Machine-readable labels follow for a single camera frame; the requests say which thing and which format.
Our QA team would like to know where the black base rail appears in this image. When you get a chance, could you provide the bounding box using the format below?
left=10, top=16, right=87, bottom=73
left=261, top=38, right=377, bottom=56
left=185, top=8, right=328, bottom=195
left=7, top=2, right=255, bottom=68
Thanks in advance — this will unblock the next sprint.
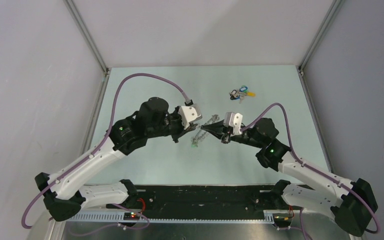
left=121, top=185, right=290, bottom=220

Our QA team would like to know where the metal disc with keyrings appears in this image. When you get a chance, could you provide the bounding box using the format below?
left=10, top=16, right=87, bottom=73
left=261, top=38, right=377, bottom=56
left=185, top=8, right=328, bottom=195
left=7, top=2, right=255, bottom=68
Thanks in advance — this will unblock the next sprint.
left=191, top=114, right=220, bottom=147

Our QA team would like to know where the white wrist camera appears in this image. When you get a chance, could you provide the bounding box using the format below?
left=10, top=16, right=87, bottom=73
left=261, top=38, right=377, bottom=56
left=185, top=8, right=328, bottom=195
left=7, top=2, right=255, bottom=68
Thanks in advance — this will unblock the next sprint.
left=178, top=103, right=202, bottom=130
left=223, top=112, right=243, bottom=136

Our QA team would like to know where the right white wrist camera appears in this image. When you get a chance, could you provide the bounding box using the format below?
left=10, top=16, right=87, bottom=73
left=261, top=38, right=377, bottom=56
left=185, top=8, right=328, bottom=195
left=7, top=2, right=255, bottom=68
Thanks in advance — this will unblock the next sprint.
left=223, top=112, right=243, bottom=136

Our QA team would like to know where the blue key tag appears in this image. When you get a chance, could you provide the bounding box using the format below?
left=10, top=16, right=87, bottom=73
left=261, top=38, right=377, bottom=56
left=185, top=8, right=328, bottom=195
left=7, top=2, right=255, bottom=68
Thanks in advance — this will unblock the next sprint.
left=239, top=86, right=248, bottom=93

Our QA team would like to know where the white slotted cable duct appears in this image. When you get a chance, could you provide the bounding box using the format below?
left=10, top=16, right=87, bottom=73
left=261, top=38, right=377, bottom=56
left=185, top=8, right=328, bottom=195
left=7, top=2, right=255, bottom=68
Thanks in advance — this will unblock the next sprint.
left=68, top=210, right=291, bottom=224

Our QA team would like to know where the right aluminium frame post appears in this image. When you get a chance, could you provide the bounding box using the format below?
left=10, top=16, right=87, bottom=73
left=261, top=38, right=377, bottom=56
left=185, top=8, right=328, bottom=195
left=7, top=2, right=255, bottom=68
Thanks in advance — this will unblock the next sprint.
left=297, top=0, right=346, bottom=76

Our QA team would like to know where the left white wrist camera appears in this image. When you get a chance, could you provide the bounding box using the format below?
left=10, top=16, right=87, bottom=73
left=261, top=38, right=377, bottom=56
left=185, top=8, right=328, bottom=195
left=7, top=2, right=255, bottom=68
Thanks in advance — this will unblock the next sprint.
left=178, top=103, right=202, bottom=130

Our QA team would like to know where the purple cable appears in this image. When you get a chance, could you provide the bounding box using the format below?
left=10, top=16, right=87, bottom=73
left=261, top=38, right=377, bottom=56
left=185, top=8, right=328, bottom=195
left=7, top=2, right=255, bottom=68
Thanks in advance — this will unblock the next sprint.
left=239, top=102, right=382, bottom=240
left=21, top=72, right=193, bottom=238

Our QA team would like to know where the yellow key tag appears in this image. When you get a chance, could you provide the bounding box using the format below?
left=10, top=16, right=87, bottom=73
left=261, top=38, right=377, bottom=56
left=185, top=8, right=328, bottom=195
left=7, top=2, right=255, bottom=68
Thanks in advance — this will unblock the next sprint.
left=246, top=91, right=256, bottom=97

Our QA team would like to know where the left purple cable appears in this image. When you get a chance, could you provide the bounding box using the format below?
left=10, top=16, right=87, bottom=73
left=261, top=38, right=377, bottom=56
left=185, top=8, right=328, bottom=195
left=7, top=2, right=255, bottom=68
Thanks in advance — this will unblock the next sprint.
left=21, top=72, right=193, bottom=238

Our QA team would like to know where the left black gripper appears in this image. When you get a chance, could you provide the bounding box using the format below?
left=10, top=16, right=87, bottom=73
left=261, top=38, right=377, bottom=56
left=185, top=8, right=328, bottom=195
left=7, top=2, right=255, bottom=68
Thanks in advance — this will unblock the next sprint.
left=146, top=105, right=196, bottom=143

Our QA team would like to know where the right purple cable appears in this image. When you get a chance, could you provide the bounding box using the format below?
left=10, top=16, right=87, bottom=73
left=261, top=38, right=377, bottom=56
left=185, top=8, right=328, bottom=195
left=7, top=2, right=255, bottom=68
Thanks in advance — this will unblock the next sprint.
left=239, top=102, right=382, bottom=240

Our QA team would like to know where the aluminium frame post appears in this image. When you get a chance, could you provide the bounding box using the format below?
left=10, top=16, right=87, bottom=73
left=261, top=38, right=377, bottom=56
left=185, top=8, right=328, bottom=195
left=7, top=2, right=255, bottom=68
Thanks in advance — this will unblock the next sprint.
left=297, top=0, right=346, bottom=76
left=63, top=0, right=109, bottom=76

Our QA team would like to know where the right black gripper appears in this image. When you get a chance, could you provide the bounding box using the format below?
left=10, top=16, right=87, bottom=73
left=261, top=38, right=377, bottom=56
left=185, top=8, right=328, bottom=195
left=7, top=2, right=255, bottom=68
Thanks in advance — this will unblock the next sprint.
left=201, top=118, right=264, bottom=149

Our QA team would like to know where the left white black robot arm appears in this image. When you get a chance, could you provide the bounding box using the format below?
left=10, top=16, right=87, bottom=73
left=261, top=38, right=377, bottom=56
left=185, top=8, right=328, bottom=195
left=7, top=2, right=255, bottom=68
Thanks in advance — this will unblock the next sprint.
left=34, top=97, right=202, bottom=222

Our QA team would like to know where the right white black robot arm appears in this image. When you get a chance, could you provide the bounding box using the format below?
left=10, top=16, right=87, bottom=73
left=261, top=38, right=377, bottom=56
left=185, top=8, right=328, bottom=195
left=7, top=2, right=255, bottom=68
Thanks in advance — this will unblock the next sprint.
left=201, top=118, right=378, bottom=237

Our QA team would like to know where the left aluminium frame post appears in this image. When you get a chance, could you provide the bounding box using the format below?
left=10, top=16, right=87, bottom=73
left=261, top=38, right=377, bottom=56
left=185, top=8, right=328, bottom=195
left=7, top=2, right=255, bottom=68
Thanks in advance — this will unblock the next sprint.
left=63, top=0, right=109, bottom=76

